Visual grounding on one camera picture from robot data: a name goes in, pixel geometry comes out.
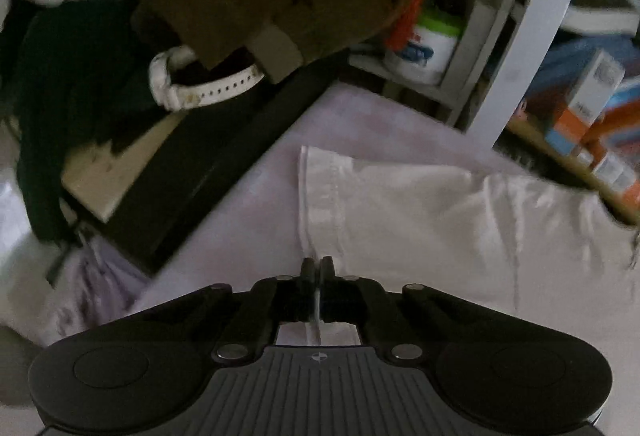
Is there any black cloth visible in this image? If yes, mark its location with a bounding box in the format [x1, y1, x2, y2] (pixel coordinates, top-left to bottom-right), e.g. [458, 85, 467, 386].
[0, 0, 166, 247]

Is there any printed checked blanket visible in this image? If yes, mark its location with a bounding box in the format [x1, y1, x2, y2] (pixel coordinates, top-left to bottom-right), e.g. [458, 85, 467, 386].
[0, 81, 640, 422]

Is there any black framed board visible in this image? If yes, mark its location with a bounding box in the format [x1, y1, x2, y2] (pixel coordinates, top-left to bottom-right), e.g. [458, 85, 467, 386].
[60, 66, 351, 277]

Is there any white garment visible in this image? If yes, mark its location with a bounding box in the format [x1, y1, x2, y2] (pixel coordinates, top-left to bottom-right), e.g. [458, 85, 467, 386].
[298, 145, 640, 317]

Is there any white perforated strap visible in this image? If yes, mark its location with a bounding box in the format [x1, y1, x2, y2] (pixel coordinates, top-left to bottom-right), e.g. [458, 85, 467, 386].
[148, 45, 266, 112]

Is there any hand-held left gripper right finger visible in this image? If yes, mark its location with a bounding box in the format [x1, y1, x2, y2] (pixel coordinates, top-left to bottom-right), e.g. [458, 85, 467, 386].
[320, 257, 501, 362]

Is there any white jar with green lid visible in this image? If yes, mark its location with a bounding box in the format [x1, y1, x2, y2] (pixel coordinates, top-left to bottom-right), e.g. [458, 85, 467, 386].
[385, 9, 463, 87]

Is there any white shelf unit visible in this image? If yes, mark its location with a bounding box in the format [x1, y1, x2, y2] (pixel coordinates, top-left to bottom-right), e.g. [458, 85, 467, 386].
[347, 0, 546, 127]

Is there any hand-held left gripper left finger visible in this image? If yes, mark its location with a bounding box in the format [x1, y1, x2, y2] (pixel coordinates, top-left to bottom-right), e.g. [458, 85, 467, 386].
[135, 258, 318, 364]

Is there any white metal frame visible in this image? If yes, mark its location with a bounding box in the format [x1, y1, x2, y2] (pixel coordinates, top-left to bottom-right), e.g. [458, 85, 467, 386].
[465, 0, 598, 148]

